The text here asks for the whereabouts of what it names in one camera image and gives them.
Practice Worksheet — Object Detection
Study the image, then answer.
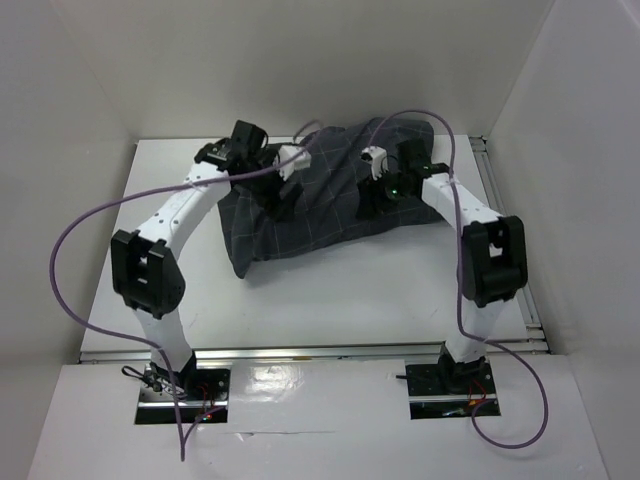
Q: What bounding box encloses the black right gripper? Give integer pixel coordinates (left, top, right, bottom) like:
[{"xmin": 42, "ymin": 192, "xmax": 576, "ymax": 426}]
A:
[{"xmin": 355, "ymin": 165, "xmax": 413, "ymax": 221}]

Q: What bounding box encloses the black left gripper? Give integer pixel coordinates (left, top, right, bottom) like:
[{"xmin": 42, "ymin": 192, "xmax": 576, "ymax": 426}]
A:
[{"xmin": 237, "ymin": 151, "xmax": 302, "ymax": 222}]

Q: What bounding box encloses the dark grey checked pillowcase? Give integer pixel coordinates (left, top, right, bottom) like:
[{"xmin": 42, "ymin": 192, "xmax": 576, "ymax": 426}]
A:
[{"xmin": 218, "ymin": 117, "xmax": 442, "ymax": 279}]

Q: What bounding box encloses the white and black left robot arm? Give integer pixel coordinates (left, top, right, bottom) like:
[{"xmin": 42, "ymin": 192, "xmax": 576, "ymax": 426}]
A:
[{"xmin": 110, "ymin": 121, "xmax": 311, "ymax": 399}]

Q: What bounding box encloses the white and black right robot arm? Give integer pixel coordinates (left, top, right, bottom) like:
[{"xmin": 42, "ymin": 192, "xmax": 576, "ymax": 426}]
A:
[{"xmin": 356, "ymin": 139, "xmax": 528, "ymax": 394}]

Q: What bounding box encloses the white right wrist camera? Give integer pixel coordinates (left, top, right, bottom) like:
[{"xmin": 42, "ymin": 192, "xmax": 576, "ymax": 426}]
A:
[{"xmin": 360, "ymin": 146, "xmax": 389, "ymax": 180}]

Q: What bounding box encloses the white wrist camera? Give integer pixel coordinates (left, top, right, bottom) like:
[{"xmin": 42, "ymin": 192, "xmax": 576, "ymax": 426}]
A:
[
  {"xmin": 360, "ymin": 146, "xmax": 389, "ymax": 180},
  {"xmin": 273, "ymin": 144, "xmax": 312, "ymax": 181}
]

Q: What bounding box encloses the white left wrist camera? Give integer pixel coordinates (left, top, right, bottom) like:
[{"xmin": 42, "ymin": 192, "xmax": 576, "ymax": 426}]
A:
[{"xmin": 273, "ymin": 144, "xmax": 312, "ymax": 181}]

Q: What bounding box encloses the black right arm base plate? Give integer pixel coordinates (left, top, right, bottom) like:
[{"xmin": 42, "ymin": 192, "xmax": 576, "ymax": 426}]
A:
[{"xmin": 395, "ymin": 363, "xmax": 501, "ymax": 420}]

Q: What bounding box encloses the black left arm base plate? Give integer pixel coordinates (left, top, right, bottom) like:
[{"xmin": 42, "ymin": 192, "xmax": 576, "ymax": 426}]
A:
[{"xmin": 121, "ymin": 366, "xmax": 231, "ymax": 425}]

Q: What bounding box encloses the aluminium frame rail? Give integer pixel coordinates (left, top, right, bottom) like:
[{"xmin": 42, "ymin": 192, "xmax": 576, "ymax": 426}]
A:
[{"xmin": 89, "ymin": 139, "xmax": 549, "ymax": 360}]

